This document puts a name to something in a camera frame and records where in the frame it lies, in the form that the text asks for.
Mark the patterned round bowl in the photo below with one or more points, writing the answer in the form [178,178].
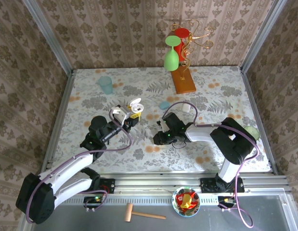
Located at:
[187,213]

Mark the red wine glass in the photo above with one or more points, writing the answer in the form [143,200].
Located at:
[181,32]

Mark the perforated metal strip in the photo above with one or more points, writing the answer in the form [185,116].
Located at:
[144,199]

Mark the yellow snack packet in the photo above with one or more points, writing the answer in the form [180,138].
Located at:
[186,199]

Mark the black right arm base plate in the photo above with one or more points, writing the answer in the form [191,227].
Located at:
[206,185]

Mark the teal textured plastic cup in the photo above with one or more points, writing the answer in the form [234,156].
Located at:
[106,85]

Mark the small black control board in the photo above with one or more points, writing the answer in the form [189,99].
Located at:
[93,199]
[225,200]

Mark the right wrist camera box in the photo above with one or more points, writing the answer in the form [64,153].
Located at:
[160,123]

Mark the aluminium frame post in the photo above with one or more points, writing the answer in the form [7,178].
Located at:
[49,36]
[261,36]

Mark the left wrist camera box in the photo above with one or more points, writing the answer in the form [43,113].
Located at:
[124,113]

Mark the white oval earbuds charging case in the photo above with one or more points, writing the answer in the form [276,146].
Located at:
[135,103]

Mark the wooden mallet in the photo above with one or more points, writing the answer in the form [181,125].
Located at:
[128,211]

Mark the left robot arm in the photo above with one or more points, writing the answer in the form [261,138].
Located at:
[71,166]

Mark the aluminium table side rail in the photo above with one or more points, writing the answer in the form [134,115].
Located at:
[254,106]
[63,106]

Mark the red snack packet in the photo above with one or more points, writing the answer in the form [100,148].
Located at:
[179,197]

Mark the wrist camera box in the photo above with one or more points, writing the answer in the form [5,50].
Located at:
[124,113]
[160,123]

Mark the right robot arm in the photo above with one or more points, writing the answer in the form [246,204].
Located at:
[233,142]

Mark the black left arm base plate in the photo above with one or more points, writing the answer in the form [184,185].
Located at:
[107,185]

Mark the green wine glass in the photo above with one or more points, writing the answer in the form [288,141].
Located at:
[171,60]

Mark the pale green round plate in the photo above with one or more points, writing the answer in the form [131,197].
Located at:
[254,132]

